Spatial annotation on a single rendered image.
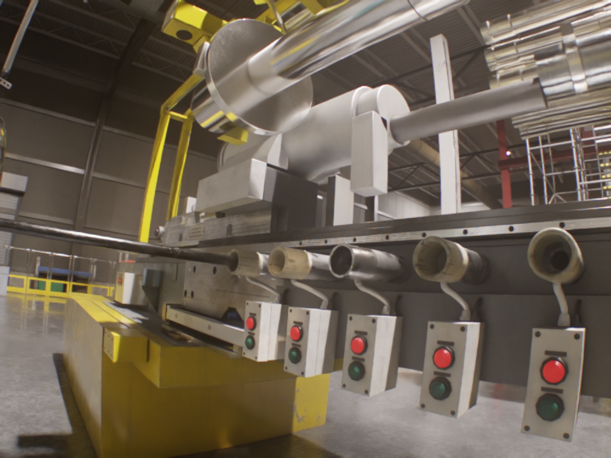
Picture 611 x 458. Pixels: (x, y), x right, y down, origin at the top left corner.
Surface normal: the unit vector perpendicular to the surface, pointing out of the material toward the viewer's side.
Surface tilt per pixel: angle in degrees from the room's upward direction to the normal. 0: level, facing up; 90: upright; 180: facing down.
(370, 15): 146
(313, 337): 90
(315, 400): 90
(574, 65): 122
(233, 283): 90
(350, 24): 139
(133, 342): 90
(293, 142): 115
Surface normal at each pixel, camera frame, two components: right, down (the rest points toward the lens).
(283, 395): 0.66, -0.05
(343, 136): -0.61, 0.55
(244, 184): -0.74, -0.15
